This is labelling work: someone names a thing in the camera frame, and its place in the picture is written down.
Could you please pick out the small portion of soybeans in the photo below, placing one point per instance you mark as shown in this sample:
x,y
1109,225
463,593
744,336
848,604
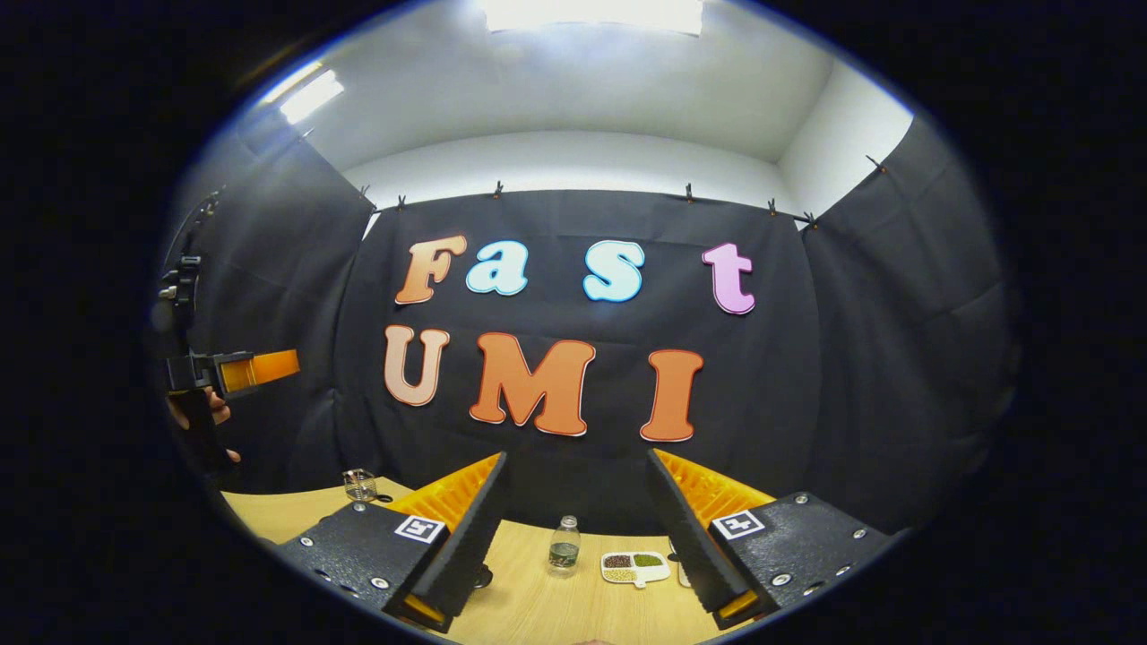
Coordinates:
x,y
619,575

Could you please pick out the white toaster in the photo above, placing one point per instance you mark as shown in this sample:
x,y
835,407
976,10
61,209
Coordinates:
x,y
678,569

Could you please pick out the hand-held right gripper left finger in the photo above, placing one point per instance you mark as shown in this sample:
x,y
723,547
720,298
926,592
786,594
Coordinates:
x,y
358,555

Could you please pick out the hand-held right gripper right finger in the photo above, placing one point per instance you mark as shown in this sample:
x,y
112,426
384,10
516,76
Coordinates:
x,y
789,546

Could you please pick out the small pile of green beans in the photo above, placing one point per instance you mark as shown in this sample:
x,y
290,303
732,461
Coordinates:
x,y
648,560

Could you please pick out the row of black clips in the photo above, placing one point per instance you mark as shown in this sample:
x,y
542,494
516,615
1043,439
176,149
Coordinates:
x,y
497,190

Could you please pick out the black backdrop cloth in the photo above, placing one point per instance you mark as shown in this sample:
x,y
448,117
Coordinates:
x,y
806,358

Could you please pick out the small ceiling light panel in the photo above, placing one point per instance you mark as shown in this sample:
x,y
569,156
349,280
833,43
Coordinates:
x,y
312,97

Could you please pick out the clear plastic water bottle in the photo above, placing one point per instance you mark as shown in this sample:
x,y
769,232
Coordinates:
x,y
564,551

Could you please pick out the white divided plate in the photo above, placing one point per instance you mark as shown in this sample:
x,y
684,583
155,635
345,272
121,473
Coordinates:
x,y
638,573

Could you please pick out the large ceiling light panel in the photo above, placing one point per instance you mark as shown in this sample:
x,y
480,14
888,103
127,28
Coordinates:
x,y
591,13

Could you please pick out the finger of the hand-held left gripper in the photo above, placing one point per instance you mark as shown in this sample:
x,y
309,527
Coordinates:
x,y
264,367

